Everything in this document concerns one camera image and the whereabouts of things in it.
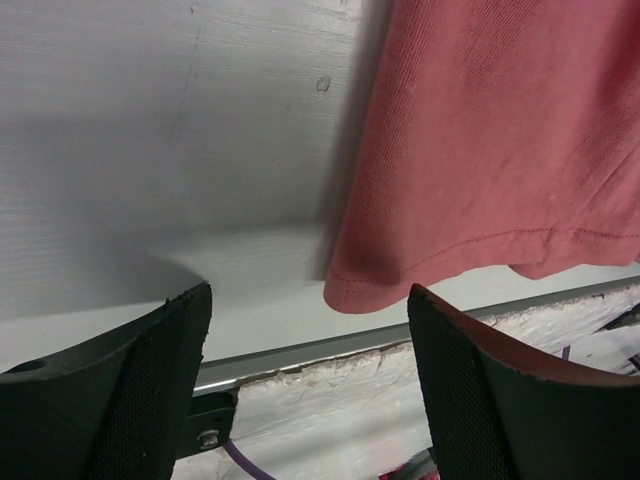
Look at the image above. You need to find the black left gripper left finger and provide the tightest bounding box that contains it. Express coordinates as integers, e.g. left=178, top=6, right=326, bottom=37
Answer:
left=1, top=283, right=212, bottom=479

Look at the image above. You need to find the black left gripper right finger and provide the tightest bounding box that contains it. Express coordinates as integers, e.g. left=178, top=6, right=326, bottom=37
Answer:
left=407, top=284, right=639, bottom=479

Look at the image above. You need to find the red polo t shirt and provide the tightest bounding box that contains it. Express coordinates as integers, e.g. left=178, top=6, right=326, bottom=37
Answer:
left=324, top=1, right=639, bottom=314

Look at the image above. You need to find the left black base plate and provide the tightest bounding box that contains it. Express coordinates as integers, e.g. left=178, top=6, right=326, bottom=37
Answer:
left=176, top=392, right=236, bottom=460

